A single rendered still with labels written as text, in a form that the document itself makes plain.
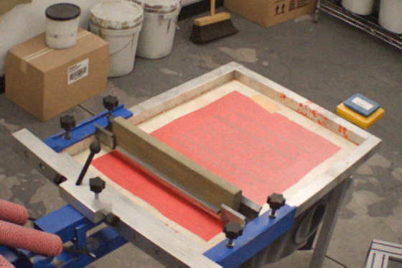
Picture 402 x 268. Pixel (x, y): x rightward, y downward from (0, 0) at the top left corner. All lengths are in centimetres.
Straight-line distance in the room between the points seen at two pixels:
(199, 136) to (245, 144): 13
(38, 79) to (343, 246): 173
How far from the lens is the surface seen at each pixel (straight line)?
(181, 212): 185
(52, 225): 164
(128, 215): 168
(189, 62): 456
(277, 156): 210
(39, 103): 387
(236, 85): 240
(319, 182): 197
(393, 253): 304
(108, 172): 195
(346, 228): 347
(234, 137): 215
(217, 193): 180
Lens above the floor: 211
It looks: 31 degrees down
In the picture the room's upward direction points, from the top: 8 degrees clockwise
